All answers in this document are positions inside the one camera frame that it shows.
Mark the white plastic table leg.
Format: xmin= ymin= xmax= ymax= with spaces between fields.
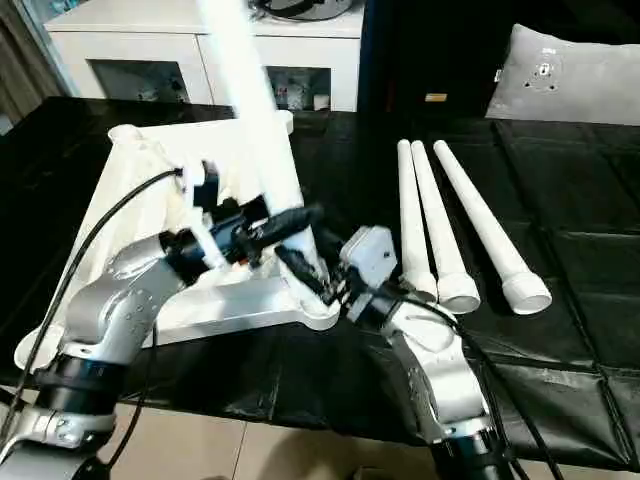
xmin=432 ymin=139 xmax=554 ymax=316
xmin=410 ymin=140 xmax=482 ymax=314
xmin=396 ymin=139 xmax=439 ymax=301
xmin=192 ymin=0 xmax=336 ymax=307

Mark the white glass-door cabinet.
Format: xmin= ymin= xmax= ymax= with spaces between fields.
xmin=43 ymin=0 xmax=364 ymax=114

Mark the black case with gold label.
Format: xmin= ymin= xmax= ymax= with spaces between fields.
xmin=357 ymin=0 xmax=516 ymax=119

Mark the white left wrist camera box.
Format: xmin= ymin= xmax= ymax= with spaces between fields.
xmin=180 ymin=159 xmax=222 ymax=271

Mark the brown curtain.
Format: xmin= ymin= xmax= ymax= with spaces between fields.
xmin=0 ymin=0 xmax=66 ymax=136

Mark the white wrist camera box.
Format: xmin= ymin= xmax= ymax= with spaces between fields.
xmin=180 ymin=159 xmax=222 ymax=271
xmin=339 ymin=226 xmax=400 ymax=301

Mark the black mat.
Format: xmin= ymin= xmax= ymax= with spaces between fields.
xmin=0 ymin=96 xmax=640 ymax=474

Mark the white plastic table top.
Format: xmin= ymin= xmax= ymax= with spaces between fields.
xmin=13 ymin=110 xmax=341 ymax=374

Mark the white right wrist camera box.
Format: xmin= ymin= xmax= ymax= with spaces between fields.
xmin=339 ymin=226 xmax=400 ymax=301

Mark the grey pillow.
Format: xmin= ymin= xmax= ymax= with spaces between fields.
xmin=484 ymin=22 xmax=640 ymax=132

